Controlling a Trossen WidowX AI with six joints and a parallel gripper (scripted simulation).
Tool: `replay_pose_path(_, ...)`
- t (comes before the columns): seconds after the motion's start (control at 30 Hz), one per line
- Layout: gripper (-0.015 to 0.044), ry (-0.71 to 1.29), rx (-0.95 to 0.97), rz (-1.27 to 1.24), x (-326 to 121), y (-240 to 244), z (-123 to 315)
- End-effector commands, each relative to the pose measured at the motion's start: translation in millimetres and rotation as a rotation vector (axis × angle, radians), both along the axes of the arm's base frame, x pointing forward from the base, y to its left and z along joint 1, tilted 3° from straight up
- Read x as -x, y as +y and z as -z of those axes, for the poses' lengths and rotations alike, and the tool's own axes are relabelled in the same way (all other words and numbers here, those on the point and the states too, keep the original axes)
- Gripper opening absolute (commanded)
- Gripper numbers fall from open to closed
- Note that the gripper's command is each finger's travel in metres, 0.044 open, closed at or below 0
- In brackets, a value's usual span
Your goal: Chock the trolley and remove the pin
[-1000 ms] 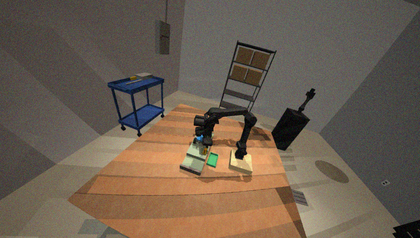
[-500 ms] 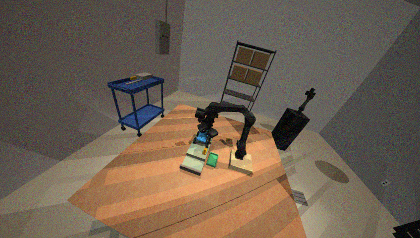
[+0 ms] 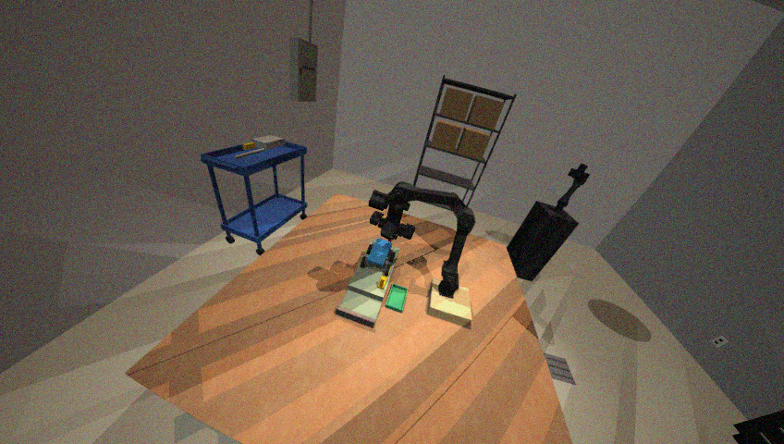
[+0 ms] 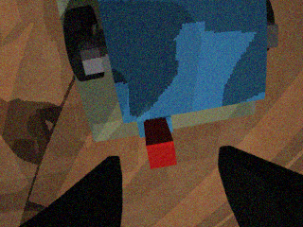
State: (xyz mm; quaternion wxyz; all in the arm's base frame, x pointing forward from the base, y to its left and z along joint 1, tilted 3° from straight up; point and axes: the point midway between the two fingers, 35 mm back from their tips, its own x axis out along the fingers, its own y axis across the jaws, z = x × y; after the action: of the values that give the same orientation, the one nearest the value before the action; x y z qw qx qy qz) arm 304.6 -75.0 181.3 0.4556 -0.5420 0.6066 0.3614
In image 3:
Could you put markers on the green tray floor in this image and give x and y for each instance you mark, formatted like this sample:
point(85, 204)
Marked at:
point(396, 297)

